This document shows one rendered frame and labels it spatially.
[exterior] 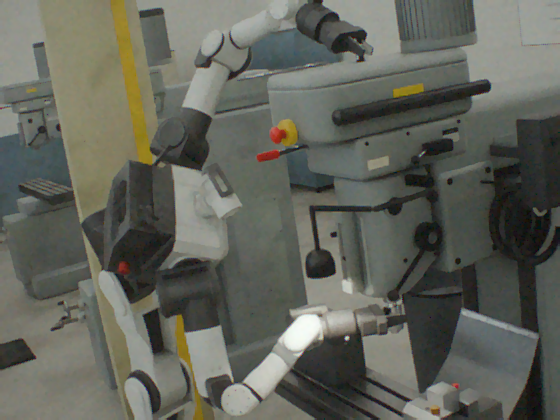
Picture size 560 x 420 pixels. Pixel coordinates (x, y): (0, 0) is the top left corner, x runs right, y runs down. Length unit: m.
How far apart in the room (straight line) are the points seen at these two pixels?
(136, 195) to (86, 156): 1.49
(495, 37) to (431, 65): 5.69
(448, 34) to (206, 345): 0.96
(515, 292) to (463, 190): 0.40
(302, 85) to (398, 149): 0.28
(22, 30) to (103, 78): 7.40
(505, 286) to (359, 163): 0.68
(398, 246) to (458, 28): 0.56
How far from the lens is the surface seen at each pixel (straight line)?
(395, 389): 2.36
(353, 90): 1.77
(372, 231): 1.90
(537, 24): 7.21
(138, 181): 1.99
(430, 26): 1.99
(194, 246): 1.98
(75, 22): 3.44
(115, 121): 3.47
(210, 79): 2.18
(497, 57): 7.60
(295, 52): 9.17
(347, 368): 2.42
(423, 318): 4.02
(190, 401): 2.51
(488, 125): 2.06
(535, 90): 2.19
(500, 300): 2.32
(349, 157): 1.83
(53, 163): 10.89
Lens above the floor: 2.00
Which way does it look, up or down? 13 degrees down
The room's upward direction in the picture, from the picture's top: 9 degrees counter-clockwise
